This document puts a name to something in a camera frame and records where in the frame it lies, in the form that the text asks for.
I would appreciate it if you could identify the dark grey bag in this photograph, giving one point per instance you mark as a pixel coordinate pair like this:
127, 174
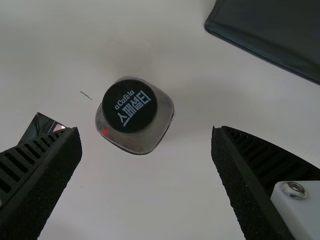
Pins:
270, 30

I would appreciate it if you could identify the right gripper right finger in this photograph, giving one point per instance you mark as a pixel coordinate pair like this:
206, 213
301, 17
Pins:
245, 180

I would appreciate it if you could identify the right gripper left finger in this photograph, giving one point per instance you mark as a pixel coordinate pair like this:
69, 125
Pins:
45, 180

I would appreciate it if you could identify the dark coffee bottle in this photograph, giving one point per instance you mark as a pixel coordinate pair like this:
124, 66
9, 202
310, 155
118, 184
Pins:
132, 112

